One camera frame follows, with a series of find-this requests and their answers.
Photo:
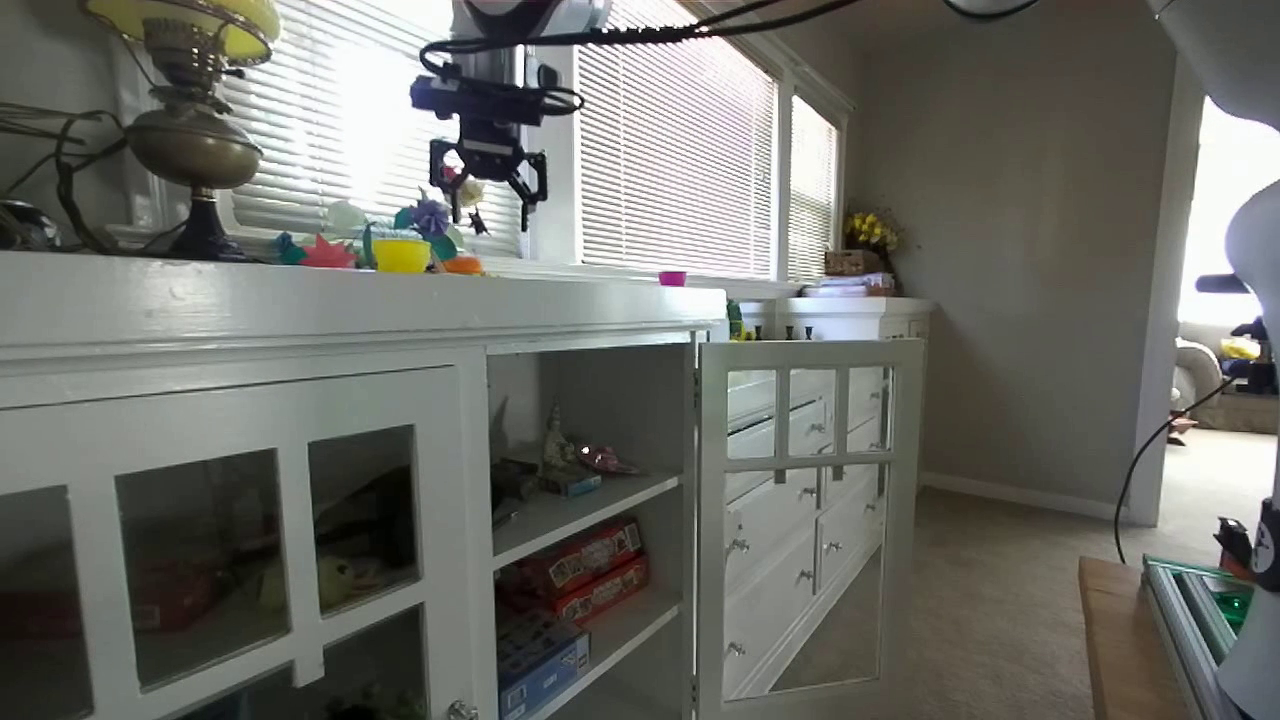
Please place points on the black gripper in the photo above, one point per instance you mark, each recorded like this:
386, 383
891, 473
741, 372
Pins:
491, 142

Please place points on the small yellow bowl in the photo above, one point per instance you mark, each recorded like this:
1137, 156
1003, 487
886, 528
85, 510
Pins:
403, 255

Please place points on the small pink bowl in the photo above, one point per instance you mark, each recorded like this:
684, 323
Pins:
673, 277

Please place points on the green flat object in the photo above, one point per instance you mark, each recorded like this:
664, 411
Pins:
1207, 604

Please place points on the colourful toy figure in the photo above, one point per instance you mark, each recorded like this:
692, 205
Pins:
429, 221

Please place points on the small orange toy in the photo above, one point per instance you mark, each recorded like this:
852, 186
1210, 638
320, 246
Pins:
465, 267

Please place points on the small pink toy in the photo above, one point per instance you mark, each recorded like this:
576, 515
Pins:
329, 255

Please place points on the bird-shaped shelf figure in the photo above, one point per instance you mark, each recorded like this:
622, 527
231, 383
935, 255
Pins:
581, 454

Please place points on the brass lamp with yellow shade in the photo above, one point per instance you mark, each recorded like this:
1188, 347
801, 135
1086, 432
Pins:
194, 124

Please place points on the narrow white window blind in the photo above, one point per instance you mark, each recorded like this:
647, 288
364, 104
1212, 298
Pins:
811, 186

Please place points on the white cabinet with shelves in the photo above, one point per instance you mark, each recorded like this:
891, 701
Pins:
335, 464

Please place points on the yellow flower bouquet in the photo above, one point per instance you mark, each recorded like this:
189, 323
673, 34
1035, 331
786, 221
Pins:
865, 228

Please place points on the red board game box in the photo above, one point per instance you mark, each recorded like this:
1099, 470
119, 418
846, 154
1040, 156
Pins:
600, 589
581, 554

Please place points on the white glass-pane cabinet door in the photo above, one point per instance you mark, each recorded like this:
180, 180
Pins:
807, 534

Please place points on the blue board game box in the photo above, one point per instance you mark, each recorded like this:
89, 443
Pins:
540, 656

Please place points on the wooden table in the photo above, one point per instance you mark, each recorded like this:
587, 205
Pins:
1121, 645

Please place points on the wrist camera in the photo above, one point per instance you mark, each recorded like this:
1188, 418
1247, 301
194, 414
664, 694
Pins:
465, 98

